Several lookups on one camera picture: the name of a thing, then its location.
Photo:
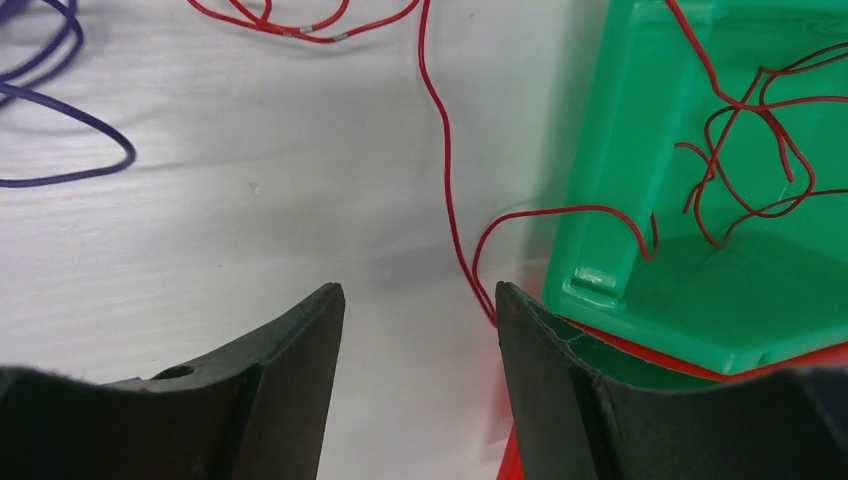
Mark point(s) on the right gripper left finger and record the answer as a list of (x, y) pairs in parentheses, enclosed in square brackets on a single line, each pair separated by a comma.
[(255, 408)]

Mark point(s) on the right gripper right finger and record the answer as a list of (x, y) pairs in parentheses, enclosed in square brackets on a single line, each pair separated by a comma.
[(662, 417)]

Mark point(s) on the green plastic bin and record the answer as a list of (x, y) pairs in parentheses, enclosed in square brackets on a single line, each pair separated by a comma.
[(709, 191)]

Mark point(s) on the red plastic bin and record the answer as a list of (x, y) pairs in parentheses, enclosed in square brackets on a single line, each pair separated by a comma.
[(662, 361)]

